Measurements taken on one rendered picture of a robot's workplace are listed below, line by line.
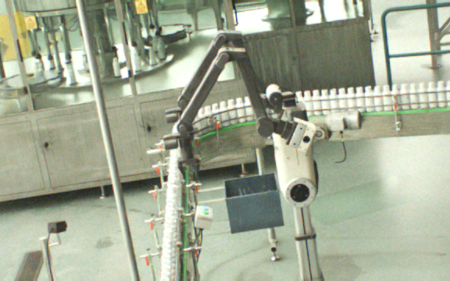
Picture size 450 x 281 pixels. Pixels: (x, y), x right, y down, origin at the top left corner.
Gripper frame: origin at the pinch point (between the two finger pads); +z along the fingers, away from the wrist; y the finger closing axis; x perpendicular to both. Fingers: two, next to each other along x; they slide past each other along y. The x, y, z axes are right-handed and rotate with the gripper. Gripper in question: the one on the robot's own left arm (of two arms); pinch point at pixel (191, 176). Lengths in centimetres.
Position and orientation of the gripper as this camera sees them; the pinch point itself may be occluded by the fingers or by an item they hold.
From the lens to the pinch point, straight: 460.1
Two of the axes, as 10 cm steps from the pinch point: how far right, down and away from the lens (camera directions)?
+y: 9.9, -1.5, -0.2
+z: 1.5, 9.5, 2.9
